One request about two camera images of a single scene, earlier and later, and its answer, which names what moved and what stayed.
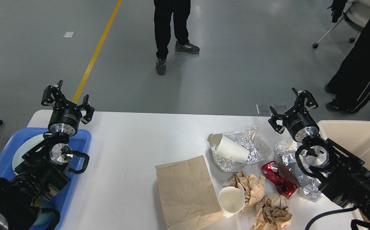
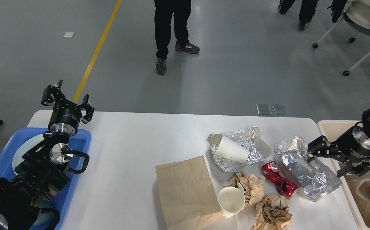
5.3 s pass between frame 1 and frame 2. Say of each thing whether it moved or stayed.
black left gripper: stayed
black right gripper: moved
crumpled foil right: stayed
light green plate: stayed
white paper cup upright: stayed
